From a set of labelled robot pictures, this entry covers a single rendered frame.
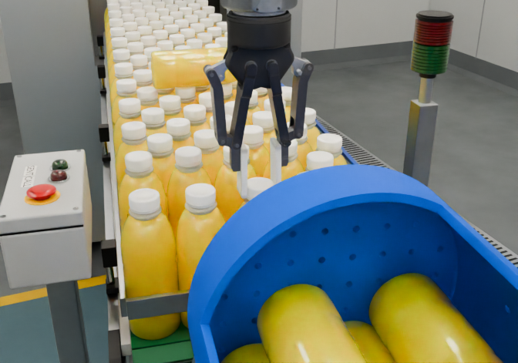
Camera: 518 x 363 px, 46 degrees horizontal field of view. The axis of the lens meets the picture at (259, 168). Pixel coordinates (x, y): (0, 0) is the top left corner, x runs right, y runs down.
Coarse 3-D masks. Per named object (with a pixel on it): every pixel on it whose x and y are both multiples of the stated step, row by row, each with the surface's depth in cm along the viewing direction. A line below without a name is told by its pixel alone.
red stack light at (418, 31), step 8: (416, 24) 106; (424, 24) 104; (432, 24) 103; (440, 24) 103; (448, 24) 103; (416, 32) 106; (424, 32) 104; (432, 32) 104; (440, 32) 104; (448, 32) 104; (416, 40) 106; (424, 40) 105; (432, 40) 104; (440, 40) 104; (448, 40) 105
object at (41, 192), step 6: (36, 186) 78; (42, 186) 78; (48, 186) 78; (54, 186) 79; (30, 192) 77; (36, 192) 77; (42, 192) 77; (48, 192) 77; (54, 192) 77; (36, 198) 76; (42, 198) 77; (48, 198) 78
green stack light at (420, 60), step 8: (416, 48) 107; (424, 48) 105; (432, 48) 105; (440, 48) 105; (448, 48) 106; (416, 56) 107; (424, 56) 106; (432, 56) 105; (440, 56) 105; (448, 56) 107; (416, 64) 107; (424, 64) 106; (432, 64) 106; (440, 64) 106; (424, 72) 107; (432, 72) 107; (440, 72) 107
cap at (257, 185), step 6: (252, 180) 81; (258, 180) 81; (264, 180) 81; (270, 180) 81; (252, 186) 80; (258, 186) 80; (264, 186) 80; (270, 186) 80; (252, 192) 79; (258, 192) 79; (252, 198) 80
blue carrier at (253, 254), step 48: (288, 192) 52; (336, 192) 50; (384, 192) 50; (432, 192) 56; (240, 240) 51; (288, 240) 56; (336, 240) 57; (384, 240) 59; (432, 240) 60; (480, 240) 47; (192, 288) 55; (240, 288) 57; (336, 288) 60; (480, 288) 59; (192, 336) 54; (240, 336) 59
